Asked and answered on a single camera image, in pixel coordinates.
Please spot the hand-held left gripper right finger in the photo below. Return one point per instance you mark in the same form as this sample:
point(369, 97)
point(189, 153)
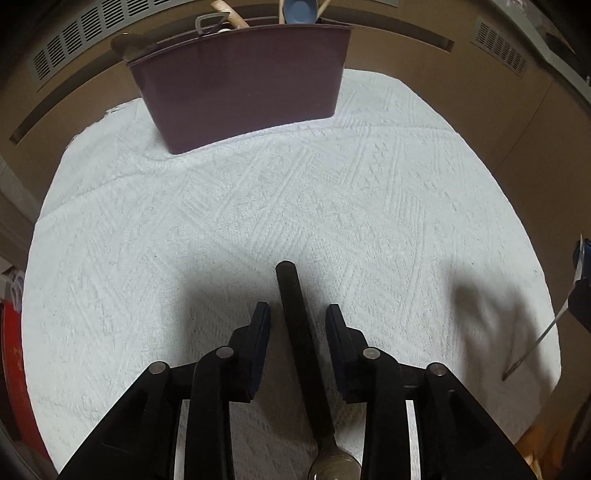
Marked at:
point(339, 350)

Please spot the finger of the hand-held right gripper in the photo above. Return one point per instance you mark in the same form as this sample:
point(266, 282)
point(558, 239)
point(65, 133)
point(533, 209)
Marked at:
point(581, 307)
point(580, 254)

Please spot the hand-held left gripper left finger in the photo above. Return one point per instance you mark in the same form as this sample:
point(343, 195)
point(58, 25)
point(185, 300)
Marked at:
point(258, 350)

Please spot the thin metal utensil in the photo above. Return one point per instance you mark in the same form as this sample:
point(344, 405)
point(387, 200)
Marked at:
point(540, 337)

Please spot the purple plastic utensil caddy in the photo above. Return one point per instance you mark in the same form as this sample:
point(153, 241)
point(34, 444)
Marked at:
point(240, 83)

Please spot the blue ceramic spoon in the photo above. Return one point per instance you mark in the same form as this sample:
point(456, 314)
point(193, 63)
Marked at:
point(300, 10)

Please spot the person's orange garment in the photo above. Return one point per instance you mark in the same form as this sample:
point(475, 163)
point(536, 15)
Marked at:
point(533, 450)

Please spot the white textured cloth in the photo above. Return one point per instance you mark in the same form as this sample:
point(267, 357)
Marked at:
point(277, 194)

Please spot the small grey vent grille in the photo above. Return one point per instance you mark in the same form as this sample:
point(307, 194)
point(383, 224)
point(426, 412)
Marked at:
point(501, 46)

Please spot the white stone countertop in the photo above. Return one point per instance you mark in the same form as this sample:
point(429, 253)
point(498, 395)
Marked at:
point(531, 18)

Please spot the red plastic container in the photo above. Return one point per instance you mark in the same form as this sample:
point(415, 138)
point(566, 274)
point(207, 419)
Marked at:
point(9, 360)

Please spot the long grey vent grille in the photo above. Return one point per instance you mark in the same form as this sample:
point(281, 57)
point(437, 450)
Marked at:
point(83, 28)

